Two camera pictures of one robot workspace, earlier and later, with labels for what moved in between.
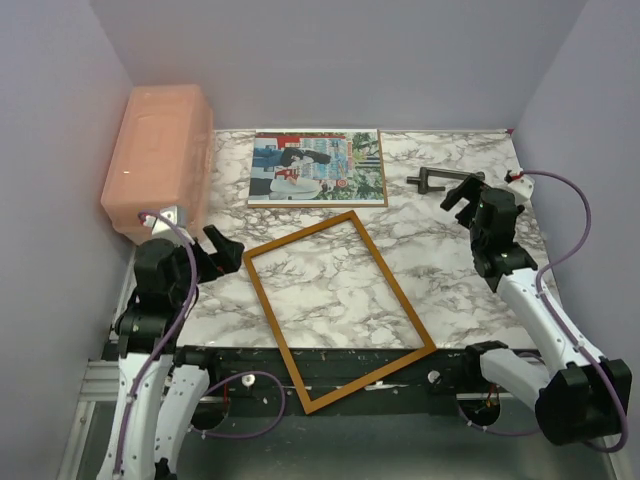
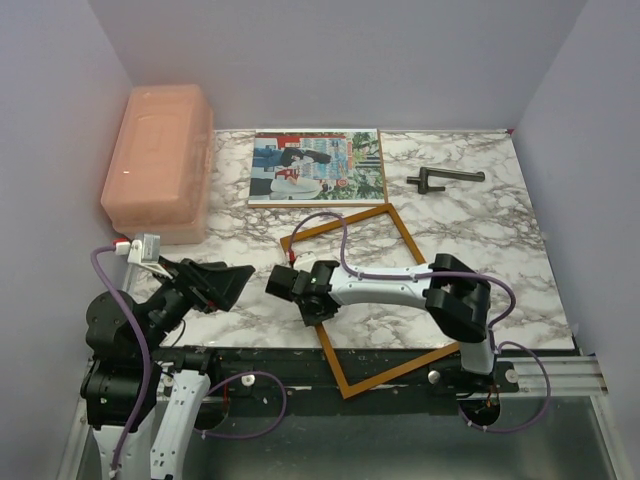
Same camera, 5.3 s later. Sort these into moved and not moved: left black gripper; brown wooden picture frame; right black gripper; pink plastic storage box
Moved: left black gripper; right black gripper; brown wooden picture frame
Not moved: pink plastic storage box
